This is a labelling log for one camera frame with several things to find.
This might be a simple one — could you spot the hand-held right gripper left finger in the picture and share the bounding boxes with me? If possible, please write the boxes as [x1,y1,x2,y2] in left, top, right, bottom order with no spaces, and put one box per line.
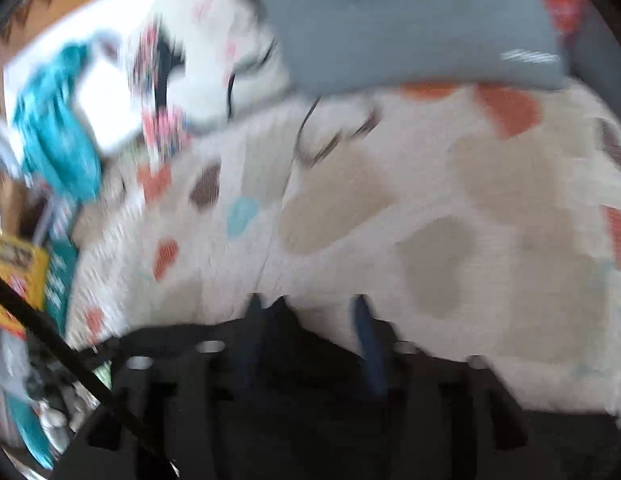
[85,294,271,480]

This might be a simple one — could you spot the dark cloth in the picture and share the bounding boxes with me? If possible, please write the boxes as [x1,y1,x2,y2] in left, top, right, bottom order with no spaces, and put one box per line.
[263,296,372,480]

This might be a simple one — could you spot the white flat box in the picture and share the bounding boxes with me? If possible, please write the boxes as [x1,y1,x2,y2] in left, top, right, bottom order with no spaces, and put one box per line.
[72,54,145,155]

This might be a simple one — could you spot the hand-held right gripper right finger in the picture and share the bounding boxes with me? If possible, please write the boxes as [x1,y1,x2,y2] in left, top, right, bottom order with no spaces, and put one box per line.
[351,294,530,480]

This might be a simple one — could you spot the yellow box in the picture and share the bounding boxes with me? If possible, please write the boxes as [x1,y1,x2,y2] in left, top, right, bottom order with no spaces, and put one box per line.
[0,226,51,332]

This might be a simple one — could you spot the white spotted printed blanket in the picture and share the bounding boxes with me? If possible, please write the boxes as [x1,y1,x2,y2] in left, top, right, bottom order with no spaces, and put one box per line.
[65,75,621,423]

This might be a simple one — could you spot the grey pants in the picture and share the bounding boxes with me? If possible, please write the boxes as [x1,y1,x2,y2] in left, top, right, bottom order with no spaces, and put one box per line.
[240,0,570,97]

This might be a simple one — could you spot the black strap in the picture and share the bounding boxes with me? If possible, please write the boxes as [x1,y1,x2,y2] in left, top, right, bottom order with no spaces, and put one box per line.
[0,271,180,479]

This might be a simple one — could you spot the teal cloth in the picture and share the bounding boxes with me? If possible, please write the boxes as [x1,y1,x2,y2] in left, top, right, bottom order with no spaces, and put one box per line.
[11,42,105,205]

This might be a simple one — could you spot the white pink printed cloth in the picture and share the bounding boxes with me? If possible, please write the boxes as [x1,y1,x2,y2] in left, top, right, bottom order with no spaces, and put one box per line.
[125,0,292,163]

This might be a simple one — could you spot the teal book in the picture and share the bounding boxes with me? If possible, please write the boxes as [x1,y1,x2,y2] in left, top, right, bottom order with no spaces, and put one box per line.
[43,200,82,337]

